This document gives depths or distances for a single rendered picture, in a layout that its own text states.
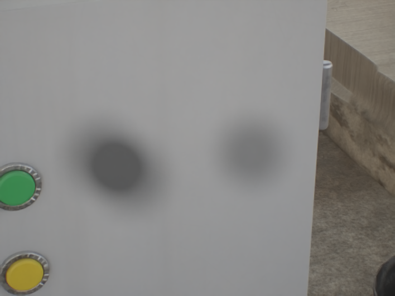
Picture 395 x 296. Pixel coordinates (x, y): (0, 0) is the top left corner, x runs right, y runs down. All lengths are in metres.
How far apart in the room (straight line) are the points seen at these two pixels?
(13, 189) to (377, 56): 2.36
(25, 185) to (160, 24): 0.12
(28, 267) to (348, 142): 2.43
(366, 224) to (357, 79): 0.49
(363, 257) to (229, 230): 1.93
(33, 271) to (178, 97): 0.13
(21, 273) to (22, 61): 0.13
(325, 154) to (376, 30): 0.42
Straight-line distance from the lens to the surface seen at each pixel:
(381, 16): 3.16
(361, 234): 2.61
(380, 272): 2.01
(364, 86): 2.86
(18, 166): 0.53
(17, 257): 0.56
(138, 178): 0.55
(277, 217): 0.61
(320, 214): 2.67
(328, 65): 0.58
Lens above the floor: 1.41
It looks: 28 degrees down
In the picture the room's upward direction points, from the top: straight up
